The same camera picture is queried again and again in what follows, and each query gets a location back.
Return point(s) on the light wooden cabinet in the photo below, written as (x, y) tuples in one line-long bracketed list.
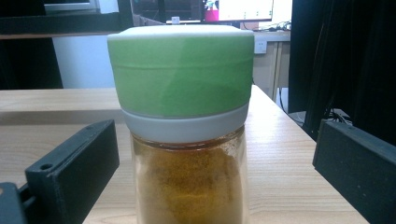
[(271, 68)]

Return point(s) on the spice jar green white lid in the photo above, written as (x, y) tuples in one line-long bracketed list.
[(180, 77)]

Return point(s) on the black curtain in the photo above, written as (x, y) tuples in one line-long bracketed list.
[(28, 62), (358, 62)]

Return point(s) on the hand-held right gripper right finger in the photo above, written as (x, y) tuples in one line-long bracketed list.
[(361, 174)]

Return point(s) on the white wall socket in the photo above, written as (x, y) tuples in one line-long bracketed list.
[(261, 46)]

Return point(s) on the computer monitor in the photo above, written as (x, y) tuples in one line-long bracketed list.
[(246, 9)]

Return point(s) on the black horizontal frame bar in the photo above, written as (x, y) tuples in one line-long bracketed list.
[(62, 23)]

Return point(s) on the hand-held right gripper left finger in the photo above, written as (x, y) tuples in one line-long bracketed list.
[(77, 168)]

